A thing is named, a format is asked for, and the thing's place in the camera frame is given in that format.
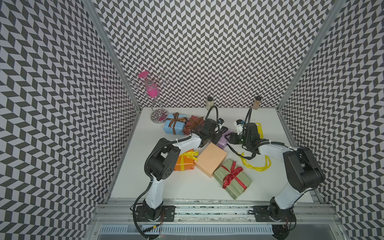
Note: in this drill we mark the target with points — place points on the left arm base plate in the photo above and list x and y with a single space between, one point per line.
162 213

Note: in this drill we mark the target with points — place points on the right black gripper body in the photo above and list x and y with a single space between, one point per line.
241 138

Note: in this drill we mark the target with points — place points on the blue gift box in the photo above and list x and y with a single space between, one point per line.
174 124

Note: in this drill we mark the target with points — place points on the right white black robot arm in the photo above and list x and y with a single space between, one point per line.
302 169

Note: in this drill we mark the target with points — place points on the black ribbon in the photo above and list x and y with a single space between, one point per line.
236 153

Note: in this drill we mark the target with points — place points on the aluminium front rail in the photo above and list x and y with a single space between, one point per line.
117 211

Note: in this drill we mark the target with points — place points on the red gift box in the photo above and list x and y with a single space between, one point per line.
192 124

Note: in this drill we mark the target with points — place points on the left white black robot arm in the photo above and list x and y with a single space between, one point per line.
162 160

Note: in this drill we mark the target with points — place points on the silver pink jewelry stand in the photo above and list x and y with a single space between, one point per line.
152 89

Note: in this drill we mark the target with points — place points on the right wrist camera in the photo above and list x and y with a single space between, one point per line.
239 124

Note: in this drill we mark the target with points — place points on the orange gift box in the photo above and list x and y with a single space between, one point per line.
184 163

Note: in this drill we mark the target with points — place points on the peach gift box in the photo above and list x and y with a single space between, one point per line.
210 159

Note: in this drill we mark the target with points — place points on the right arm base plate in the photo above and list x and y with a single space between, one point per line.
273 214

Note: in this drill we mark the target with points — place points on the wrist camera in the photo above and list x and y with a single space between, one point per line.
220 122
239 124

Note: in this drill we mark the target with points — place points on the brown ribbon on red box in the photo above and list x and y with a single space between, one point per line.
195 121

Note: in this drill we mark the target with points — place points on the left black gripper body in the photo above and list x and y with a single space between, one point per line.
214 137

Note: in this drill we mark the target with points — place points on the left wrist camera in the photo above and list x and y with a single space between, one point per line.
220 122

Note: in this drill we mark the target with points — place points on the green gift box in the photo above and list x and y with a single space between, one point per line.
234 189

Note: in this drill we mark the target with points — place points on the brown spice jar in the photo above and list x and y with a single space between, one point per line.
257 102

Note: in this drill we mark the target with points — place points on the purple gift box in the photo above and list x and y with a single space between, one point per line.
223 142

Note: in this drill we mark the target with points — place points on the light spice jar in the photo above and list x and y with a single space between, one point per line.
209 102

